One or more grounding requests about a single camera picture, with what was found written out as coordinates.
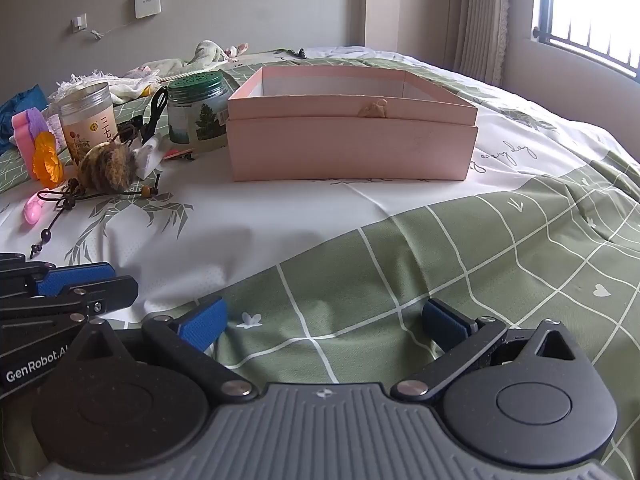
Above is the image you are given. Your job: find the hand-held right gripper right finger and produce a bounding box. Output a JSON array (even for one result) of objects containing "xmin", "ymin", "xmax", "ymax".
[{"xmin": 390, "ymin": 298, "xmax": 592, "ymax": 403}]

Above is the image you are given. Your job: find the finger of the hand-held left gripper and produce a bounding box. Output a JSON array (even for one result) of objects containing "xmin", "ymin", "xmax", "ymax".
[
  {"xmin": 0, "ymin": 275, "xmax": 140, "ymax": 335},
  {"xmin": 0, "ymin": 254, "xmax": 117, "ymax": 302}
]

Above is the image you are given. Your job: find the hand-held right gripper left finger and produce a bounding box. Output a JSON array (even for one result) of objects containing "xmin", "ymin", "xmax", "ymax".
[{"xmin": 70, "ymin": 296, "xmax": 254, "ymax": 404}]

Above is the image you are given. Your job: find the brown beaded cord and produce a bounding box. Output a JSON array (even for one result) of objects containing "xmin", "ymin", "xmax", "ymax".
[{"xmin": 30, "ymin": 172, "xmax": 163, "ymax": 261}]

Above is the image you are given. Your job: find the brown furry keychain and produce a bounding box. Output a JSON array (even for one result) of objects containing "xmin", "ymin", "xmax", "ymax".
[{"xmin": 76, "ymin": 142, "xmax": 138, "ymax": 193}]

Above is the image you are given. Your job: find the pink purple plush toy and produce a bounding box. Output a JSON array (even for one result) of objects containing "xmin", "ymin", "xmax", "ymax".
[{"xmin": 12, "ymin": 109, "xmax": 52, "ymax": 155}]

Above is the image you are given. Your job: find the pink cardboard box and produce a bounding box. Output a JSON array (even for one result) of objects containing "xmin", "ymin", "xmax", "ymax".
[{"xmin": 227, "ymin": 65, "xmax": 480, "ymax": 183}]

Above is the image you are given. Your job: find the green white printed bed cover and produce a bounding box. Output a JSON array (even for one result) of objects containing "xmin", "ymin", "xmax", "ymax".
[{"xmin": 0, "ymin": 45, "xmax": 640, "ymax": 480}]

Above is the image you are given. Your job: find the orange flower toy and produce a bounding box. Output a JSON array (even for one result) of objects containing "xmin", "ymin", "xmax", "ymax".
[{"xmin": 32, "ymin": 130, "xmax": 67, "ymax": 189}]

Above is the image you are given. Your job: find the white folded tissue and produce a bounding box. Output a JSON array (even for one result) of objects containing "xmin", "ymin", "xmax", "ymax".
[{"xmin": 131, "ymin": 135, "xmax": 167, "ymax": 181}]

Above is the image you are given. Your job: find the floral jar with wooden lid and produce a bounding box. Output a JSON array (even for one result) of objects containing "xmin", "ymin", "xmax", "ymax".
[{"xmin": 59, "ymin": 82, "xmax": 120, "ymax": 166}]

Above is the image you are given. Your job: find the blue cloth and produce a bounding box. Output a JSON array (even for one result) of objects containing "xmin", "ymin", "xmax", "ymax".
[{"xmin": 0, "ymin": 84, "xmax": 49, "ymax": 155}]

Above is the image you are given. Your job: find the white fluffy cloth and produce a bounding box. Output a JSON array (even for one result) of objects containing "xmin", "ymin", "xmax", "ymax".
[{"xmin": 54, "ymin": 57, "xmax": 168, "ymax": 107}]

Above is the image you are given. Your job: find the green lid glass jar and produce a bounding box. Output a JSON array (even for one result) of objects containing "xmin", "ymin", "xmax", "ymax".
[{"xmin": 166, "ymin": 70, "xmax": 231, "ymax": 152}]

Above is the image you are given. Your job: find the white plush towel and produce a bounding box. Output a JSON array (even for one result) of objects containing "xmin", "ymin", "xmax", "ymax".
[{"xmin": 187, "ymin": 40, "xmax": 251, "ymax": 72}]

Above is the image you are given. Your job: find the beige curtain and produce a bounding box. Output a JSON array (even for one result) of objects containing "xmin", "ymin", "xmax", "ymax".
[{"xmin": 444, "ymin": 0, "xmax": 517, "ymax": 87}]

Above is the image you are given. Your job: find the window with metal grille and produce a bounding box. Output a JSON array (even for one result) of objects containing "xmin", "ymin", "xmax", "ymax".
[{"xmin": 529, "ymin": 0, "xmax": 640, "ymax": 80}]

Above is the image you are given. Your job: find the black cable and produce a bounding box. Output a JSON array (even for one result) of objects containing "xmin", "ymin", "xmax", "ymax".
[{"xmin": 141, "ymin": 86, "xmax": 170, "ymax": 144}]

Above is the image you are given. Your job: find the white wall cable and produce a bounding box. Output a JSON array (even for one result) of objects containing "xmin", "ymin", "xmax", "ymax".
[{"xmin": 80, "ymin": 21, "xmax": 139, "ymax": 42}]

